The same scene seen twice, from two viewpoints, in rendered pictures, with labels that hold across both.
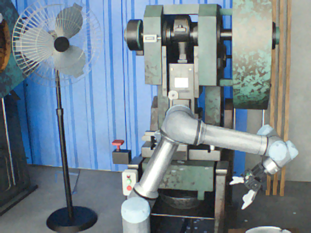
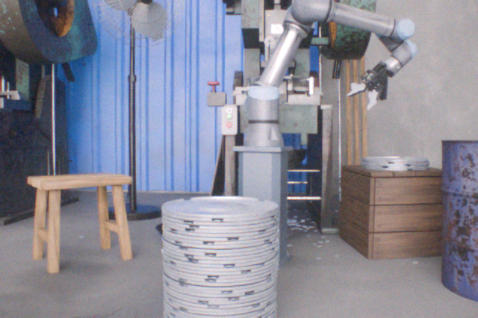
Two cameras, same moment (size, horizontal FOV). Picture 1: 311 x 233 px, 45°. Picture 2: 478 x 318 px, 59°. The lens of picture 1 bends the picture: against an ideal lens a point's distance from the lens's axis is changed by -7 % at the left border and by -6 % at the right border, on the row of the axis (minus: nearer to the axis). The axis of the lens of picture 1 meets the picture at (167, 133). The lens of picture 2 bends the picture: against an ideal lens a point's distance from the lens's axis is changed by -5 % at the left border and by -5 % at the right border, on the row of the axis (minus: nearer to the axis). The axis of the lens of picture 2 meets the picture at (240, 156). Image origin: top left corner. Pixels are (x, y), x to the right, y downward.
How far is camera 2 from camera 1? 104 cm
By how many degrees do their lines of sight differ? 16
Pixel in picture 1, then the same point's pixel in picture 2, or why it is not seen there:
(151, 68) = (249, 12)
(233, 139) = (363, 14)
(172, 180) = not seen: hidden behind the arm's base
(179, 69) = (275, 16)
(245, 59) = not seen: outside the picture
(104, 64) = (163, 68)
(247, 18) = not seen: outside the picture
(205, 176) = (308, 116)
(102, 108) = (159, 118)
